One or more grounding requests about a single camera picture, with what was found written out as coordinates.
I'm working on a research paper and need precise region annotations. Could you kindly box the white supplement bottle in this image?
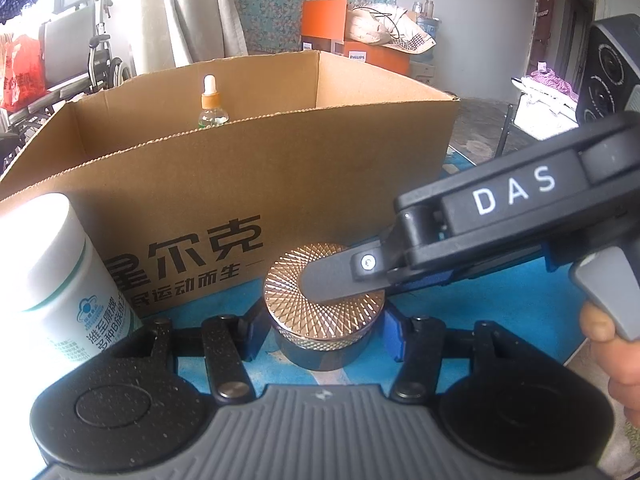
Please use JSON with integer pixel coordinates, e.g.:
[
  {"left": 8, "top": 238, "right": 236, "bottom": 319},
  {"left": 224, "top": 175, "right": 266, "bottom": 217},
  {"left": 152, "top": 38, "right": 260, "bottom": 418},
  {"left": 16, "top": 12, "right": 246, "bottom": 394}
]
[{"left": 0, "top": 192, "right": 147, "bottom": 362}]

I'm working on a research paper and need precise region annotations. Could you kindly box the wheelchair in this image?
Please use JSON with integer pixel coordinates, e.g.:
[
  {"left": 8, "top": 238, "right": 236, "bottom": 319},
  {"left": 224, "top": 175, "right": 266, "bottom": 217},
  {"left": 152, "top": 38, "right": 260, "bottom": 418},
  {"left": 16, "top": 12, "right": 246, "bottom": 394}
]
[{"left": 0, "top": 0, "right": 134, "bottom": 161}]

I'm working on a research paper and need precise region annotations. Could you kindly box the brown cardboard box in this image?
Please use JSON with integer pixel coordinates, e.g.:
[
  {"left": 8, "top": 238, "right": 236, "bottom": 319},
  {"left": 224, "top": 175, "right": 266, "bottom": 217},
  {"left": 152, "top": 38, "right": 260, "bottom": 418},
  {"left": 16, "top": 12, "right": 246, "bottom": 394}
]
[{"left": 0, "top": 50, "right": 462, "bottom": 319}]

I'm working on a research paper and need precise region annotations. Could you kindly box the brown wooden door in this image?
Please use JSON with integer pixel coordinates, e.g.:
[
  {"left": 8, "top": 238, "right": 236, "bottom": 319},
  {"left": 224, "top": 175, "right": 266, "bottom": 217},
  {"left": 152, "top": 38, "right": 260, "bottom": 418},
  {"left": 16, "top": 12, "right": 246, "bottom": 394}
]
[{"left": 536, "top": 0, "right": 559, "bottom": 69}]

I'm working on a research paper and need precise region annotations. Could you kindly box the dark jar with rose-gold lid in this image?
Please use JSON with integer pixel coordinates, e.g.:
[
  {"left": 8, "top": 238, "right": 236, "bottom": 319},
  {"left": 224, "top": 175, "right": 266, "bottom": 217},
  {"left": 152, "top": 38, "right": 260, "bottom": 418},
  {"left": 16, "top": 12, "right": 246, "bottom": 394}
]
[{"left": 263, "top": 242, "right": 389, "bottom": 372}]

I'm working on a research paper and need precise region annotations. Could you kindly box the blue water jug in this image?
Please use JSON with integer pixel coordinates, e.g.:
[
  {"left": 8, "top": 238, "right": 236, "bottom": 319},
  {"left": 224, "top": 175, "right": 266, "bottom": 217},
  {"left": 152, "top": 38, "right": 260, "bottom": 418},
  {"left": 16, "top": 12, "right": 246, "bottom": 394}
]
[{"left": 415, "top": 12, "right": 444, "bottom": 64}]

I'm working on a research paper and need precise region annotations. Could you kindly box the green dropper bottle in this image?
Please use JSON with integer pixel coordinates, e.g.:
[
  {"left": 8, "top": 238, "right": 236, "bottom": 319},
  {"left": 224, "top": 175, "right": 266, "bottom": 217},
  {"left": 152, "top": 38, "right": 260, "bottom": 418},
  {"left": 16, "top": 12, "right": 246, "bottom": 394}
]
[{"left": 197, "top": 75, "right": 231, "bottom": 131}]

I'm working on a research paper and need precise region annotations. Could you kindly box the grey curtain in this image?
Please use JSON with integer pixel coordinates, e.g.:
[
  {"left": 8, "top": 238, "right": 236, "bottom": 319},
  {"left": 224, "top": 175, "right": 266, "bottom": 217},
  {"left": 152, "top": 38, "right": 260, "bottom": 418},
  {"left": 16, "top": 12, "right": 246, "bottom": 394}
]
[{"left": 160, "top": 0, "right": 247, "bottom": 69}]

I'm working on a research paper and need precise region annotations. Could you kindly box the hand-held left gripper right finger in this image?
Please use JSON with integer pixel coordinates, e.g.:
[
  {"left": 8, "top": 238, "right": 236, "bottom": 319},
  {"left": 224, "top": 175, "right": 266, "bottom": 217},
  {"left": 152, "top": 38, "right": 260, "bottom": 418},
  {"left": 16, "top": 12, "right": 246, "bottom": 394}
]
[{"left": 381, "top": 304, "right": 532, "bottom": 402}]

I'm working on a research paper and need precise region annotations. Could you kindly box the orange appliance box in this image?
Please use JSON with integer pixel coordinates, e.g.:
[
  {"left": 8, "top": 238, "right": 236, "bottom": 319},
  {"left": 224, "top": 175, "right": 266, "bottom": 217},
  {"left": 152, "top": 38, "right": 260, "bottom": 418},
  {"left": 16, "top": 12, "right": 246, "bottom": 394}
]
[{"left": 301, "top": 0, "right": 412, "bottom": 77}]

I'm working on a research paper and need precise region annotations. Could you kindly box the red plastic bag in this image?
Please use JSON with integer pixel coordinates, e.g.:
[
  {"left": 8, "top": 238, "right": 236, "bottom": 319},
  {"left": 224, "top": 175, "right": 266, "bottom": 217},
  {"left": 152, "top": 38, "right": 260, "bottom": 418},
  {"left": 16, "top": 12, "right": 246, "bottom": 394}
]
[{"left": 0, "top": 34, "right": 47, "bottom": 111}]

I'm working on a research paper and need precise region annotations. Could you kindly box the person's right hand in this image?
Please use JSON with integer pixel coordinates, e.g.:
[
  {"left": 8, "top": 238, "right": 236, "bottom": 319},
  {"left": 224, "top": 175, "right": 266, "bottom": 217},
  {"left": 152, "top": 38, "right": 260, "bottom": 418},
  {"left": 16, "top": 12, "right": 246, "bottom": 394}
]
[{"left": 579, "top": 304, "right": 640, "bottom": 462}]

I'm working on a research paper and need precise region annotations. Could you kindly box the white cloth bundle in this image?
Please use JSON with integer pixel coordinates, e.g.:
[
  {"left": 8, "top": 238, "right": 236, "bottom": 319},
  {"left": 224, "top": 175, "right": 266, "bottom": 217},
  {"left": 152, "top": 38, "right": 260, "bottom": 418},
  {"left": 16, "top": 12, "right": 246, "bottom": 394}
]
[{"left": 347, "top": 4, "right": 437, "bottom": 54}]

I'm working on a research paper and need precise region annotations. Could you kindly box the purple cloth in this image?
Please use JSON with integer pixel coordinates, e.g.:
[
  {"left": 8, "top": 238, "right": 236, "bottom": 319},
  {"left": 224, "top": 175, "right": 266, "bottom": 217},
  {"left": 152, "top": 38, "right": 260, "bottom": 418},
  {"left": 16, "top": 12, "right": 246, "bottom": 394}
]
[{"left": 529, "top": 69, "right": 577, "bottom": 99}]

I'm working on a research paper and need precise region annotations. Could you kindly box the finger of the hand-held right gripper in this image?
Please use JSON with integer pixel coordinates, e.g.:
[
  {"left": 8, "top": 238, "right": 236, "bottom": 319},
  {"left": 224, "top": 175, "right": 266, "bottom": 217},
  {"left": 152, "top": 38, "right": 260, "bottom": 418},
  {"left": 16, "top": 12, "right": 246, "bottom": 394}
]
[
  {"left": 301, "top": 209, "right": 417, "bottom": 307},
  {"left": 386, "top": 254, "right": 557, "bottom": 296}
]

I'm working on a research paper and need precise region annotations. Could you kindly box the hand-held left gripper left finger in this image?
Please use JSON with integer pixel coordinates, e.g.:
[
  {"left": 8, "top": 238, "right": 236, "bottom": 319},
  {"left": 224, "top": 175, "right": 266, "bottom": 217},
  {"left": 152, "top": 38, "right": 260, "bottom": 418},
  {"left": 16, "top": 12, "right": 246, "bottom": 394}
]
[{"left": 106, "top": 309, "right": 267, "bottom": 405}]

